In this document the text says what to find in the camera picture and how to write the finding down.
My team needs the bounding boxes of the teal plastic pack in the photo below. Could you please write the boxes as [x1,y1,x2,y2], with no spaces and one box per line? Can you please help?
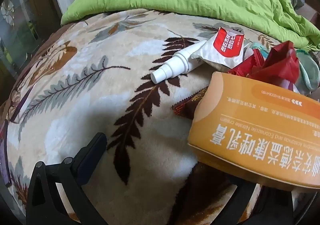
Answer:
[249,41,320,91]

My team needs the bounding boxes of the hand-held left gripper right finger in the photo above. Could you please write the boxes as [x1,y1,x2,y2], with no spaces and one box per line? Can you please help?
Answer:
[225,182,294,225]

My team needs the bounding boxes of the white spray bottle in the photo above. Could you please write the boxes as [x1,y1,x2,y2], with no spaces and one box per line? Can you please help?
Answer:
[151,40,208,84]

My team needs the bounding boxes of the orange cardboard medicine box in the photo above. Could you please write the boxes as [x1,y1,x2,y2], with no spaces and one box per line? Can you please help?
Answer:
[187,71,320,192]

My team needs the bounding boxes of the red plastic bag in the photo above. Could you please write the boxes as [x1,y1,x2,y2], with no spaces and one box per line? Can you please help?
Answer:
[227,42,300,85]

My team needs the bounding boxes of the dark brown snack wrapper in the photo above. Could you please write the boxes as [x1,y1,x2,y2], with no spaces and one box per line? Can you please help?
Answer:
[172,87,209,120]

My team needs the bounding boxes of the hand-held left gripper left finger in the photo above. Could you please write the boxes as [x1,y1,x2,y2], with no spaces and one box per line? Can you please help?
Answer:
[26,132,108,225]

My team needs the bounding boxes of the glass panel door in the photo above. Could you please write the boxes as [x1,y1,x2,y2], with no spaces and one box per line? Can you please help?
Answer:
[0,0,63,65]

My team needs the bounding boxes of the leaf print blanket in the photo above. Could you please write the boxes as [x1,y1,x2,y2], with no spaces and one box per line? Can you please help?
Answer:
[0,8,320,225]

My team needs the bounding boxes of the purple eyeglasses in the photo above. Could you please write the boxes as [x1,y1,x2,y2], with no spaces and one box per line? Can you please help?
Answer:
[5,75,40,125]

